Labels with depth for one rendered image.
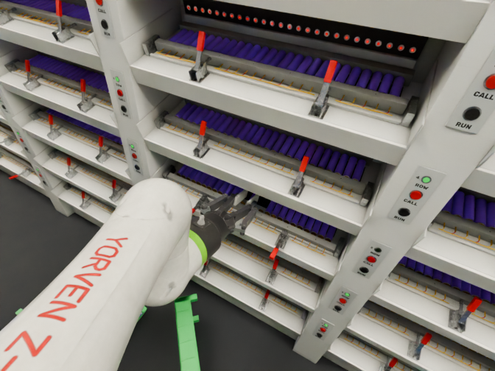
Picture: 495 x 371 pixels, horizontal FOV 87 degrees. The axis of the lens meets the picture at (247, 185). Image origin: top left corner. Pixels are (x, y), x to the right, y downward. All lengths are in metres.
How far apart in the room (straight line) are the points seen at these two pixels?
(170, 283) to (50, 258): 1.14
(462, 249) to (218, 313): 0.90
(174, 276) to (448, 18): 0.52
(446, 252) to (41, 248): 1.58
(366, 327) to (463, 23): 0.76
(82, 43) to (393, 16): 0.72
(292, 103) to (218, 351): 0.95
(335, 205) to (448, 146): 0.24
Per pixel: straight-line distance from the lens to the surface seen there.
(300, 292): 0.91
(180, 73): 0.64
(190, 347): 0.98
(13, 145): 1.73
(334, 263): 0.75
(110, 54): 0.76
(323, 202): 0.61
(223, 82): 0.59
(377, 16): 0.46
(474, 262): 0.67
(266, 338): 1.21
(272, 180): 0.63
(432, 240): 0.65
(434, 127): 0.48
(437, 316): 0.81
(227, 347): 1.18
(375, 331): 0.94
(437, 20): 0.46
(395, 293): 0.78
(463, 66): 0.46
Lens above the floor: 1.13
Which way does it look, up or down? 40 degrees down
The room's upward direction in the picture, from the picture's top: 7 degrees clockwise
